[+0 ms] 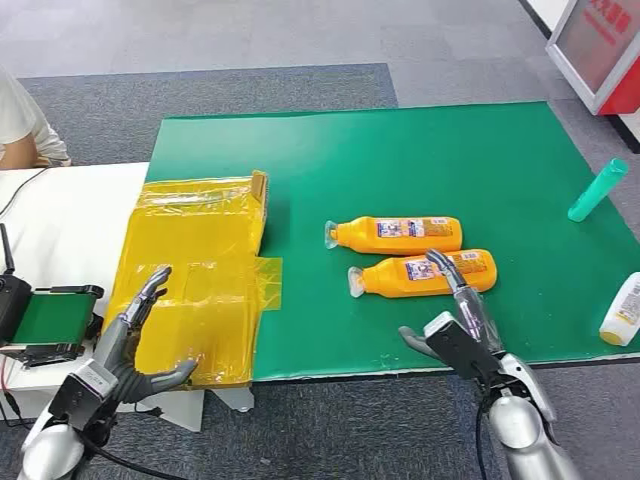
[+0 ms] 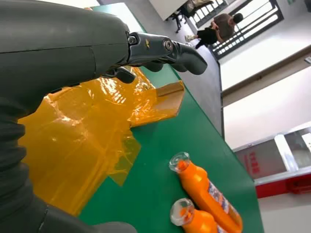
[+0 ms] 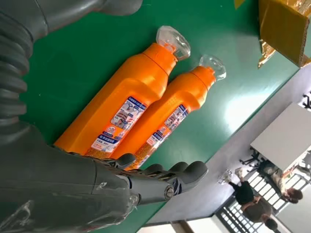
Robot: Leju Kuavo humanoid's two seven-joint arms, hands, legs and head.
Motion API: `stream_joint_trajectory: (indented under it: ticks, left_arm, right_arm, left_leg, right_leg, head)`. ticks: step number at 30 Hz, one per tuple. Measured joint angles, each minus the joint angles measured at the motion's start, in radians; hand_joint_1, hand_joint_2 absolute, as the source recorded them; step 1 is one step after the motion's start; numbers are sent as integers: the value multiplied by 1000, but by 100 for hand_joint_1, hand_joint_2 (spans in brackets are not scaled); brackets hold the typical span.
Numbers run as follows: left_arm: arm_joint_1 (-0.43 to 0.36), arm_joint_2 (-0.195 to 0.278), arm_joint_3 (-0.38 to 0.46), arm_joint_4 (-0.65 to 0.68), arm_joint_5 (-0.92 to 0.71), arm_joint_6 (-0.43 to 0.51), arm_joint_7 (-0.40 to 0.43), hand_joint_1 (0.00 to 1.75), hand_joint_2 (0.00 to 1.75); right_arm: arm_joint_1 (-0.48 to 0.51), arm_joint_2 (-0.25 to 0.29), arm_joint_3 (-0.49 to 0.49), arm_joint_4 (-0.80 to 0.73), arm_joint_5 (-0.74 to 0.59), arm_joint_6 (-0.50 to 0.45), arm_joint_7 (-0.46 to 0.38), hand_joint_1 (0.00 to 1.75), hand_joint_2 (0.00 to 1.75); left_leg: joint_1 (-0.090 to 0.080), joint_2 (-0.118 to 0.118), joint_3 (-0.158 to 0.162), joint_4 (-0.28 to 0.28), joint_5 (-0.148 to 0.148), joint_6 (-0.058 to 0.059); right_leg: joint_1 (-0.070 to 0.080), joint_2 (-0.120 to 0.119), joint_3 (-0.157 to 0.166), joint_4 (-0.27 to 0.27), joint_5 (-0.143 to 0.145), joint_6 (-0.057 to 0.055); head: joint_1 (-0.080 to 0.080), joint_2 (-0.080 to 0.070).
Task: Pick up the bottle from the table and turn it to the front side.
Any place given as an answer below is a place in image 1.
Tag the orange bottle with clear cap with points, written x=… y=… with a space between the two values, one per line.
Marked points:
x=390 y=278
x=360 y=235

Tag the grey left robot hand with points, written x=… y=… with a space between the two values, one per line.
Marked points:
x=118 y=344

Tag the teal green bottle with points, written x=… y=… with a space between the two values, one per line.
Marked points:
x=598 y=191

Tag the white bottle with yellow cap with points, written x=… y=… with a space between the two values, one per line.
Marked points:
x=623 y=314

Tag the small green belt conveyor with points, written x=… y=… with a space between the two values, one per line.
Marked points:
x=52 y=318

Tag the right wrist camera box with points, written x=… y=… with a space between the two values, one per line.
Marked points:
x=460 y=348

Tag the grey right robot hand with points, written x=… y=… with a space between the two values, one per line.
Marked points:
x=472 y=311

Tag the red and white sign stand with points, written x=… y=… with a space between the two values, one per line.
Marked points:
x=598 y=46

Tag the white table foot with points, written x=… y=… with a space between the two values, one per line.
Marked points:
x=185 y=407

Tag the green table mat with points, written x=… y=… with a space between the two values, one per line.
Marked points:
x=400 y=166

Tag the yellow taped cardboard box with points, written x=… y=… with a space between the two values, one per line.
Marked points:
x=200 y=232

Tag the black device with antenna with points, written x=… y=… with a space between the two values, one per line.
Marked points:
x=10 y=305

